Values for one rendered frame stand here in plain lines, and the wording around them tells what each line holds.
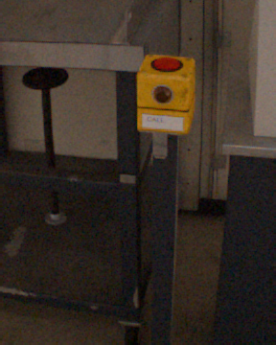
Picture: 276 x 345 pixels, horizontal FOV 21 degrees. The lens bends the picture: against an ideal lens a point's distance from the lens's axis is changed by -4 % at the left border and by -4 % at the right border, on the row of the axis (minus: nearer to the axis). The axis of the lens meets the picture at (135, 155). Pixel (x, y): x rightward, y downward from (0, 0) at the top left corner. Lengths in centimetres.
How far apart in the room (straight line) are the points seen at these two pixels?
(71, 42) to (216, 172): 98
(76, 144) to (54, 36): 93
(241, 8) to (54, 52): 74
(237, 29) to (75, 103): 55
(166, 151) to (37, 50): 35
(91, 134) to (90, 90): 15
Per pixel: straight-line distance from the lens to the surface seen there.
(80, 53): 138
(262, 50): 119
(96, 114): 223
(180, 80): 111
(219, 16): 201
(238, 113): 133
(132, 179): 152
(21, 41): 141
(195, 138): 221
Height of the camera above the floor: 138
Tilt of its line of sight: 32 degrees down
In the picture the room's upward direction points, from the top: 1 degrees counter-clockwise
